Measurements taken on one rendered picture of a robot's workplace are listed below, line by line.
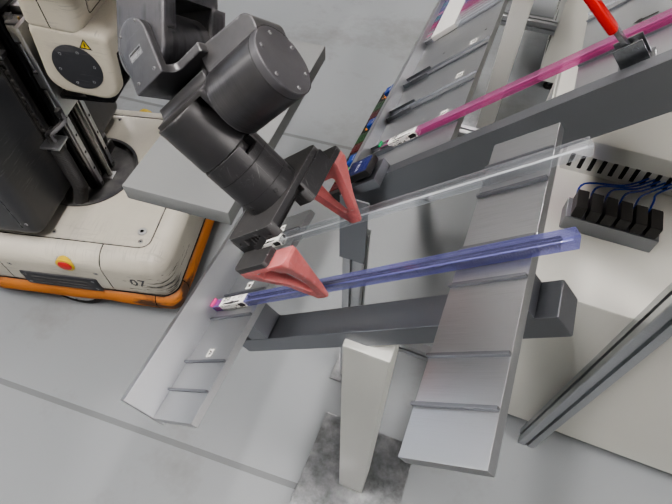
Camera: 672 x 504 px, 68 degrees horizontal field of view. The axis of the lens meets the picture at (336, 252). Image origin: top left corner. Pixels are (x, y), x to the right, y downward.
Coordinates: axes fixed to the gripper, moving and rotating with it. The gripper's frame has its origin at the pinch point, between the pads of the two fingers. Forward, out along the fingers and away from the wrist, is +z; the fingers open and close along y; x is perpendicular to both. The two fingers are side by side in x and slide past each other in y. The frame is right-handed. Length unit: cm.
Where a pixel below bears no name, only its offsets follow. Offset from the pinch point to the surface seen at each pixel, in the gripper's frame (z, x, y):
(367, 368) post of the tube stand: 16.3, 7.8, -3.8
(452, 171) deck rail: 14.4, 2.6, 26.9
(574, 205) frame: 41, -2, 42
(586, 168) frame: 46, -1, 57
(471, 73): 12, 3, 49
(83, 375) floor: 18, 120, -4
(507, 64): 54, 33, 130
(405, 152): 12.2, 11.9, 33.1
